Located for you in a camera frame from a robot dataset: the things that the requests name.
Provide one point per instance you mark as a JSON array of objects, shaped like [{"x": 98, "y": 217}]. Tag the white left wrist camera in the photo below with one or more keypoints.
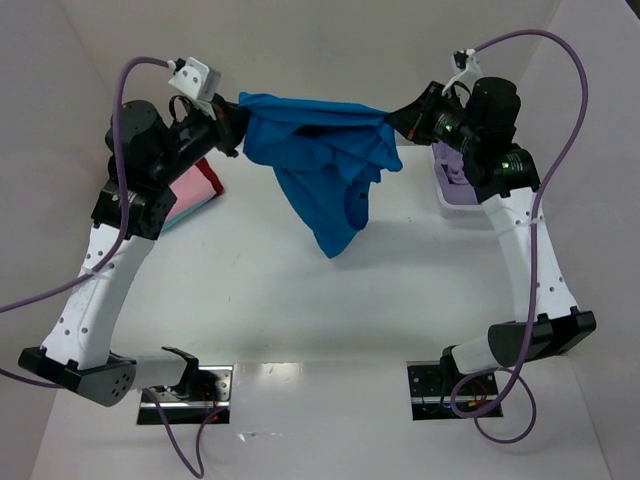
[{"x": 194, "y": 79}]

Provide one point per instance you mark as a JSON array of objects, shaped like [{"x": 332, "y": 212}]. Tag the lavender t shirt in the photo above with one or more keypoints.
[{"x": 454, "y": 188}]

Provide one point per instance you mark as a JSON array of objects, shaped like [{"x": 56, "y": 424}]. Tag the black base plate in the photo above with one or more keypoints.
[
  {"x": 430, "y": 392},
  {"x": 210, "y": 395}
]

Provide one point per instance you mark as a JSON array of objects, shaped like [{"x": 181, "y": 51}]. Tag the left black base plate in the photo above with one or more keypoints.
[{"x": 210, "y": 395}]

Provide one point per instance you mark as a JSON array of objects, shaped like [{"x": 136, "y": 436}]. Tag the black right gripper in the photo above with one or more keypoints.
[{"x": 417, "y": 116}]

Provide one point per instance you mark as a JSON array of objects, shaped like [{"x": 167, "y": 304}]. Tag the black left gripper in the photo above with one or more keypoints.
[{"x": 228, "y": 125}]

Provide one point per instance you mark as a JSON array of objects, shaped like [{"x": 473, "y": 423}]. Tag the blue t shirt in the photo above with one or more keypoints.
[{"x": 325, "y": 156}]

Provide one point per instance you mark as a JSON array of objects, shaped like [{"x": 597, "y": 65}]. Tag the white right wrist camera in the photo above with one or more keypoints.
[{"x": 467, "y": 70}]

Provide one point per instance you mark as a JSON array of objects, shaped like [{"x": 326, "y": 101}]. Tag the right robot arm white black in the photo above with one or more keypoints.
[{"x": 548, "y": 321}]

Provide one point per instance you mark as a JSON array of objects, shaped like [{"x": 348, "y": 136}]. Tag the pink folded t shirt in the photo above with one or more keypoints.
[{"x": 191, "y": 187}]

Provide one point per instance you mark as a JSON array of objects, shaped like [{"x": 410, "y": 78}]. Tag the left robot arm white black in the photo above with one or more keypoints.
[{"x": 148, "y": 155}]

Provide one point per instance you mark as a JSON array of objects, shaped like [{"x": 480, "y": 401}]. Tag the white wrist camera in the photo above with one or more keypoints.
[
  {"x": 467, "y": 70},
  {"x": 194, "y": 79}
]

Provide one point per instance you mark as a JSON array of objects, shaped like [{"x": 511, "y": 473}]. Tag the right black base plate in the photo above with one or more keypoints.
[{"x": 430, "y": 392}]

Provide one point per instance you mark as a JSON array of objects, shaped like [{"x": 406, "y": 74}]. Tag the dark red folded t shirt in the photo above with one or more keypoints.
[{"x": 211, "y": 176}]

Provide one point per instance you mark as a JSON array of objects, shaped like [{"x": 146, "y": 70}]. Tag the teal folded t shirt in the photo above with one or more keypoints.
[{"x": 180, "y": 213}]

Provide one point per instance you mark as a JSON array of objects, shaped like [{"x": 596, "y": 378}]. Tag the white plastic basket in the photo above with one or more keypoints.
[{"x": 458, "y": 213}]

